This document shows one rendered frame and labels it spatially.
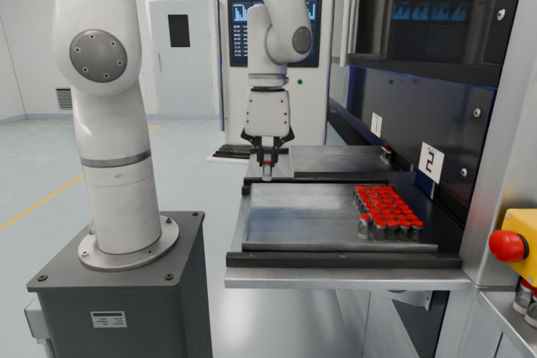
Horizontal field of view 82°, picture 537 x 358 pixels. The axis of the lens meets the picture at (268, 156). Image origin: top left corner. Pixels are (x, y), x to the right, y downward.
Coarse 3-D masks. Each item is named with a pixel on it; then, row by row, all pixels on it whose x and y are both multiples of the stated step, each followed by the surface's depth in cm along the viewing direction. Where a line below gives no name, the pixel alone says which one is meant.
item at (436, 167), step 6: (426, 144) 64; (426, 150) 64; (432, 150) 61; (420, 156) 66; (426, 156) 64; (438, 156) 59; (420, 162) 66; (426, 162) 63; (438, 162) 59; (420, 168) 66; (432, 168) 61; (438, 168) 59; (432, 174) 61; (438, 174) 59; (438, 180) 59
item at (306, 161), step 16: (304, 160) 105; (320, 160) 105; (336, 160) 105; (352, 160) 105; (368, 160) 105; (304, 176) 86; (320, 176) 86; (336, 176) 86; (352, 176) 86; (368, 176) 86; (384, 176) 86; (400, 176) 86
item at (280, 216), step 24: (264, 192) 78; (288, 192) 78; (312, 192) 78; (336, 192) 78; (264, 216) 69; (288, 216) 69; (312, 216) 69; (336, 216) 69; (264, 240) 60; (288, 240) 60; (312, 240) 60; (336, 240) 60; (360, 240) 60
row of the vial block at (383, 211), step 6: (366, 186) 73; (366, 192) 72; (372, 192) 70; (372, 198) 67; (378, 198) 67; (378, 204) 64; (384, 210) 62; (384, 216) 60; (390, 216) 60; (390, 222) 57; (396, 222) 57; (390, 228) 57; (396, 228) 57; (390, 234) 57; (396, 234) 57; (390, 240) 58; (396, 240) 58
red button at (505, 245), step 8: (496, 232) 39; (504, 232) 39; (512, 232) 39; (488, 240) 41; (496, 240) 39; (504, 240) 38; (512, 240) 38; (520, 240) 38; (496, 248) 39; (504, 248) 38; (512, 248) 37; (520, 248) 37; (496, 256) 39; (504, 256) 38; (512, 256) 37; (520, 256) 37
